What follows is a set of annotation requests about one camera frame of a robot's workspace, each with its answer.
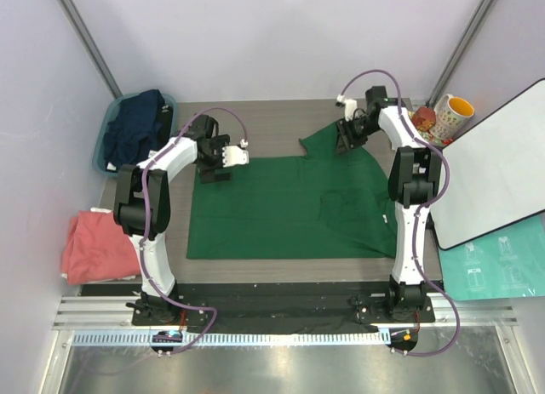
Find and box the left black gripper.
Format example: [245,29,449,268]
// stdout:
[198,136,232,183]

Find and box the pink folded t shirt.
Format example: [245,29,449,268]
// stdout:
[60,208,141,286]

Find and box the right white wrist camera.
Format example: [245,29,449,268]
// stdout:
[336,94,358,122]

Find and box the navy blue t shirt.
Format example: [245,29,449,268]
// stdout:
[103,89,176,172]

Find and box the teal plastic basket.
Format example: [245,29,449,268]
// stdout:
[92,91,179,180]

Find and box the white board black rim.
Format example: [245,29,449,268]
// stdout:
[430,79,544,249]

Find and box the purple cable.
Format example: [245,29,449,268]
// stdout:
[127,107,250,355]
[338,69,461,357]

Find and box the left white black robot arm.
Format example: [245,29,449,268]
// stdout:
[113,115,232,325]

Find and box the left aluminium frame post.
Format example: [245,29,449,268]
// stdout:
[57,0,123,98]

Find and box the green t shirt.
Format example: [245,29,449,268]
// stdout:
[186,124,397,260]

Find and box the white mug yellow inside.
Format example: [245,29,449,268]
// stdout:
[429,94,474,140]

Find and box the teal folding board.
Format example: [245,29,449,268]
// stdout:
[439,215,544,301]

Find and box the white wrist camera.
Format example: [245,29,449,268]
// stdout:
[221,139,250,168]
[336,94,358,122]

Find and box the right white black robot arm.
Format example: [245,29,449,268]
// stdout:
[336,86,441,323]

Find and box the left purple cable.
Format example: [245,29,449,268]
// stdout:
[127,107,250,355]

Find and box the red small box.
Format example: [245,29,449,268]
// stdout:
[411,106,437,132]

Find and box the stack of books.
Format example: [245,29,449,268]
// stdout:
[389,108,452,151]

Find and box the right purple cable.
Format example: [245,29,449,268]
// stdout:
[338,69,461,357]

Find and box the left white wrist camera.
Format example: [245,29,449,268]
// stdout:
[221,139,250,168]

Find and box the slotted cable duct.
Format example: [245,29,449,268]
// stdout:
[72,328,391,348]

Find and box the aluminium frame post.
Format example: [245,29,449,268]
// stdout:
[57,0,123,98]
[425,0,497,106]

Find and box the aluminium rail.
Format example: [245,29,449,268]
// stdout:
[53,296,518,330]

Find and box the right aluminium frame post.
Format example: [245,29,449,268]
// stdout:
[425,0,497,106]

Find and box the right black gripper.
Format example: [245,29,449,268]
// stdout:
[334,115,382,156]

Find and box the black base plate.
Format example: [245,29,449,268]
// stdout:
[80,282,436,334]

